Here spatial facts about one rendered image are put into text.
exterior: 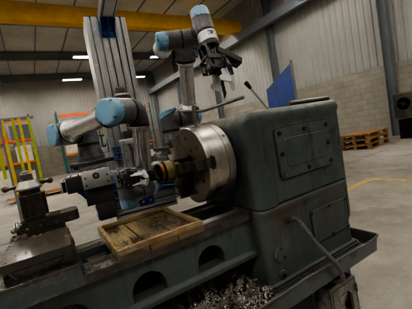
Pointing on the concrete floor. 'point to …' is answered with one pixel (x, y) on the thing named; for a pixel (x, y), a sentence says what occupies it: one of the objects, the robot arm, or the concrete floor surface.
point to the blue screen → (282, 88)
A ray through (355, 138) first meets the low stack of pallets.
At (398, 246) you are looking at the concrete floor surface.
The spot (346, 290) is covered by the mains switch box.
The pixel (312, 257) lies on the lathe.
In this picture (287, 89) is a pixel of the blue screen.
